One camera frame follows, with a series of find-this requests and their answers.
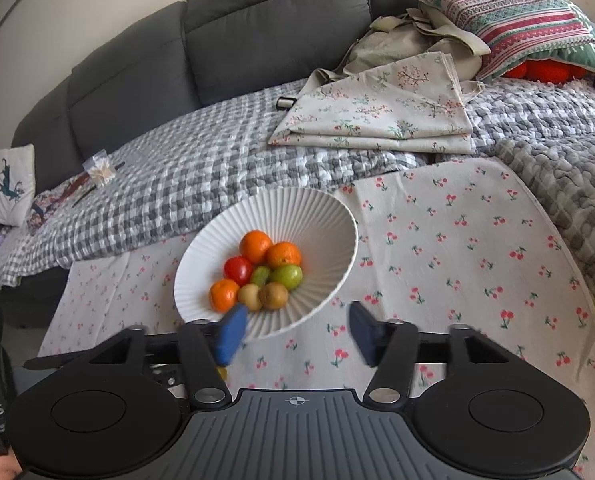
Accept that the cherry print tablecloth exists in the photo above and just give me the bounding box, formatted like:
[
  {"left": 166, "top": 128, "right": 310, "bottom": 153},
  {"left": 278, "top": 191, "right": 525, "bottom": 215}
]
[{"left": 38, "top": 156, "right": 595, "bottom": 480}]

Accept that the small orange tangerine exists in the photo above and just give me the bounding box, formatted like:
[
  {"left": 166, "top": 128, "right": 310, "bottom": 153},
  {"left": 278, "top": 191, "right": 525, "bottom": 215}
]
[{"left": 209, "top": 279, "right": 241, "bottom": 312}]

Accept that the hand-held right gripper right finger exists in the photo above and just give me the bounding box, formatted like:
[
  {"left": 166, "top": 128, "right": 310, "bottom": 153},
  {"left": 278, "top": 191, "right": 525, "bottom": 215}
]
[{"left": 348, "top": 301, "right": 511, "bottom": 406}]

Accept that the striped patterned pillow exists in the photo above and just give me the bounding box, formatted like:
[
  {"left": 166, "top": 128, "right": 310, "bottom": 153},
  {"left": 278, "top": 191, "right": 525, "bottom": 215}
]
[{"left": 410, "top": 0, "right": 595, "bottom": 81}]

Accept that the red chopstick packet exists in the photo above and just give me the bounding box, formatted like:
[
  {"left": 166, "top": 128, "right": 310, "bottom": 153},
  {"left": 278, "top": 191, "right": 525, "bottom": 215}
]
[{"left": 62, "top": 160, "right": 127, "bottom": 207}]

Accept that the grey sofa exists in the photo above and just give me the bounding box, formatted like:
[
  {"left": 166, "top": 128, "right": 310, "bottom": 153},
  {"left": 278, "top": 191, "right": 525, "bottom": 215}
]
[{"left": 0, "top": 0, "right": 518, "bottom": 331}]

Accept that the brown kiwi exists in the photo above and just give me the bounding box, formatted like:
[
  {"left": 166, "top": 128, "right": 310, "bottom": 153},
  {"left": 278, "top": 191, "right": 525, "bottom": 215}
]
[
  {"left": 238, "top": 283, "right": 262, "bottom": 311},
  {"left": 258, "top": 282, "right": 289, "bottom": 311}
]

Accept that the red plush item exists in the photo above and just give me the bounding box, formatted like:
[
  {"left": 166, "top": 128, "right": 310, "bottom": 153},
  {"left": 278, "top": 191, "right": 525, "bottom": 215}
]
[{"left": 502, "top": 59, "right": 591, "bottom": 82}]

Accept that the dark floral cloth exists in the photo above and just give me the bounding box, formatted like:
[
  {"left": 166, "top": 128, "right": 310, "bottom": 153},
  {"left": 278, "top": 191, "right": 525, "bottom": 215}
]
[{"left": 28, "top": 189, "right": 74, "bottom": 235}]

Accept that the large orange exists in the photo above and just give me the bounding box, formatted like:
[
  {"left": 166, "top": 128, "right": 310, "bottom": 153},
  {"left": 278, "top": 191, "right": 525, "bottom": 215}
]
[{"left": 240, "top": 230, "right": 274, "bottom": 267}]

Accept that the beige cloth bag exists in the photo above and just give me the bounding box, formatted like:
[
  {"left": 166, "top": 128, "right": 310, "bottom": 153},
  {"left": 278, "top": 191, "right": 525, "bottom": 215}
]
[{"left": 345, "top": 2, "right": 491, "bottom": 81}]

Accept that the red tomato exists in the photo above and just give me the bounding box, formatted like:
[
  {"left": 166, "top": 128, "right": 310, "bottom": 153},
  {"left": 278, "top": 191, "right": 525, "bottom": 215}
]
[{"left": 223, "top": 256, "right": 254, "bottom": 284}]

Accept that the clear bag of cotton swabs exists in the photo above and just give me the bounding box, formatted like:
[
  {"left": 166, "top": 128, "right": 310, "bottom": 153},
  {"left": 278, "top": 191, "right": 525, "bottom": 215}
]
[{"left": 82, "top": 149, "right": 116, "bottom": 189}]

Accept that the grey checked blanket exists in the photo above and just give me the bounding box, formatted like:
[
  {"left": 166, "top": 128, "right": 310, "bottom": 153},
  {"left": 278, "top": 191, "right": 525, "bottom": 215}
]
[{"left": 0, "top": 72, "right": 595, "bottom": 311}]

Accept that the white ribbed bowl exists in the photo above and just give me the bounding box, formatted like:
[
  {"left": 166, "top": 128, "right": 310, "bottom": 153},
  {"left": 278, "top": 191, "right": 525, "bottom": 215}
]
[{"left": 174, "top": 186, "right": 358, "bottom": 343}]

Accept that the folded floral beige fabric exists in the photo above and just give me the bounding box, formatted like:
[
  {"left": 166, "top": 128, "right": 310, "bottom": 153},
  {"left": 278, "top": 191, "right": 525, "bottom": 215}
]
[{"left": 268, "top": 52, "right": 484, "bottom": 156}]

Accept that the white cushion with deer print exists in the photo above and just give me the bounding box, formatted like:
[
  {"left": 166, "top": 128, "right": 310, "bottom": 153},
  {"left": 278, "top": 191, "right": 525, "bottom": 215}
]
[{"left": 0, "top": 144, "right": 37, "bottom": 227}]

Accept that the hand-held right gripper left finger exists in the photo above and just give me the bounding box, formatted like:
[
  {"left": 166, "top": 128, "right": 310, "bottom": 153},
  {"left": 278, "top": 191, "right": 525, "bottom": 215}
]
[{"left": 85, "top": 305, "right": 248, "bottom": 408}]

